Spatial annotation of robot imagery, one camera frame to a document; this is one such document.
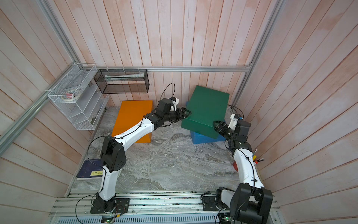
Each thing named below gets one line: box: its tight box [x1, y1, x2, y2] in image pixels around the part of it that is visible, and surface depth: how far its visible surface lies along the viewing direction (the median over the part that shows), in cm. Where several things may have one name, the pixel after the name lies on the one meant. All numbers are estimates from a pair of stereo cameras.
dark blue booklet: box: [75, 158, 104, 179], surface depth 86 cm
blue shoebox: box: [190, 130, 227, 145], surface depth 91 cm
